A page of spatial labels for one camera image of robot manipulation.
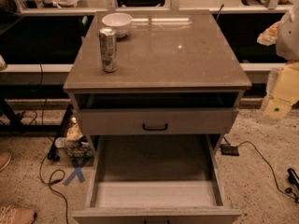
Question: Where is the grey drawer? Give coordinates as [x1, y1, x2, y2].
[73, 135, 241, 224]
[74, 108, 238, 135]

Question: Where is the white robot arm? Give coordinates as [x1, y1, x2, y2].
[257, 5, 299, 124]

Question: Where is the grey drawer cabinet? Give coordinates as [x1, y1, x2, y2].
[64, 10, 251, 149]

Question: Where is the grey top drawer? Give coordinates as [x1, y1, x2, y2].
[74, 108, 238, 135]

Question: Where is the black foot pedal box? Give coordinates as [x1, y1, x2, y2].
[221, 144, 239, 156]

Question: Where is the black device right edge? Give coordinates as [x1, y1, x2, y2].
[287, 168, 299, 189]

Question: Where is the white ceramic bowl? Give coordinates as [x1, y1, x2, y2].
[102, 12, 133, 37]

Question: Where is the silver drink can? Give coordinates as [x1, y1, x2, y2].
[99, 27, 117, 73]

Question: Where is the blue tape cross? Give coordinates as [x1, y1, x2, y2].
[64, 157, 90, 186]

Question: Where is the black leaning board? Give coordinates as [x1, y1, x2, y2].
[47, 105, 73, 161]

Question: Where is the tan shoe lower left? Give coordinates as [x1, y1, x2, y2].
[0, 206, 36, 224]

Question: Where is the wire basket with snacks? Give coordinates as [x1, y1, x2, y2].
[54, 117, 93, 158]

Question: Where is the black floor cable left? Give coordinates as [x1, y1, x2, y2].
[27, 63, 70, 224]

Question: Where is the white low shelf rail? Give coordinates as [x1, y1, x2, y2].
[0, 64, 72, 85]

